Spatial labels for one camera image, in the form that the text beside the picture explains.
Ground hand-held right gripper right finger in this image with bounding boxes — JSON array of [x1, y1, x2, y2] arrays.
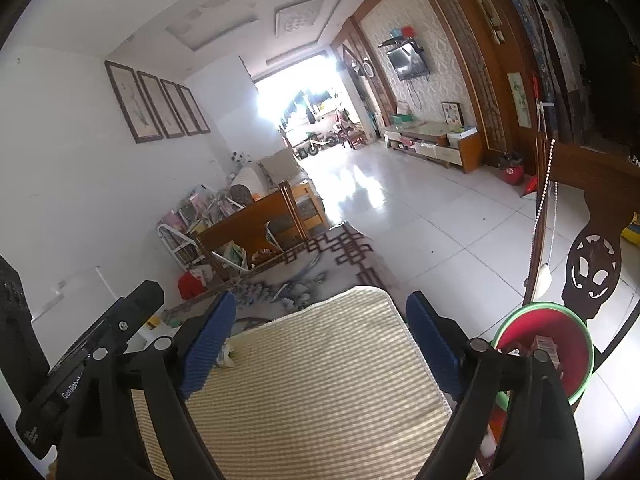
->
[[406, 291, 585, 480]]

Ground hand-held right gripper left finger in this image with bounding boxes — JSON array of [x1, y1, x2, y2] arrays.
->
[[57, 290, 237, 480]]

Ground dark brown packet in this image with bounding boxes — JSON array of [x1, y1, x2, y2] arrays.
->
[[531, 335, 562, 368]]

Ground red basin with green rim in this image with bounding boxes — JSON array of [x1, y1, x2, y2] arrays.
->
[[490, 301, 596, 408]]

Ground red plastic bag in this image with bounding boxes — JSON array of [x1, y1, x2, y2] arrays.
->
[[177, 271, 206, 301]]

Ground yellow striped mat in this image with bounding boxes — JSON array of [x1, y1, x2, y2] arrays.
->
[[132, 286, 453, 480]]

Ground grey floral carpet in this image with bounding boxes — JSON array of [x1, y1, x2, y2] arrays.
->
[[165, 222, 401, 331]]

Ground brown wooden bench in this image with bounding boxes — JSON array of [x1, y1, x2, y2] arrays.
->
[[192, 180, 328, 281]]

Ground beige sofa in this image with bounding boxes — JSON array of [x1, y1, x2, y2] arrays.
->
[[227, 147, 313, 206]]

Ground carved dark wooden chair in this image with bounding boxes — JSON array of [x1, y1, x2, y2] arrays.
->
[[522, 135, 640, 356]]

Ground red bucket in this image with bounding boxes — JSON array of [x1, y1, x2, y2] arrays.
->
[[499, 152, 526, 187]]

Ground wooden television cabinet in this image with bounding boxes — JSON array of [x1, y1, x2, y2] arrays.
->
[[382, 120, 485, 175]]

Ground small wooden chair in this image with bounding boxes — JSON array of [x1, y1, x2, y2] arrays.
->
[[335, 120, 368, 151]]

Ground yellow green toy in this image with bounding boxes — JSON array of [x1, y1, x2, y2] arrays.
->
[[620, 212, 640, 248]]

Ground white balance bike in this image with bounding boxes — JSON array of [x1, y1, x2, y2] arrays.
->
[[295, 132, 341, 158]]

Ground row of hanging clothes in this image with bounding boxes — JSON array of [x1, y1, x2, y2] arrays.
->
[[280, 87, 341, 126]]

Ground square ceiling lamp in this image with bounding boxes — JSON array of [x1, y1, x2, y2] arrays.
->
[[274, 0, 325, 38]]

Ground white wire book rack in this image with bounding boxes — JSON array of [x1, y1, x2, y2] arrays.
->
[[157, 185, 251, 281]]

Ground white bead string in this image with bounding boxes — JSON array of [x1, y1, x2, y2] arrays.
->
[[530, 137, 558, 281]]

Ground large framed wall picture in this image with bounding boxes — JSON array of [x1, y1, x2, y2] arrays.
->
[[104, 60, 165, 144]]

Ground green bamboo wall scroll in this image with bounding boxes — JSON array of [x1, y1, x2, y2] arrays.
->
[[506, 72, 532, 126]]

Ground red handled mop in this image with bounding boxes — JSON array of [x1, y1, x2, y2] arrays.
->
[[530, 72, 556, 196]]

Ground wall television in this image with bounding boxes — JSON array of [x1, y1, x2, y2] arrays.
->
[[389, 42, 431, 82]]

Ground long colourful wall chart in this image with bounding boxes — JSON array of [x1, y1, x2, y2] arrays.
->
[[490, 0, 561, 131]]

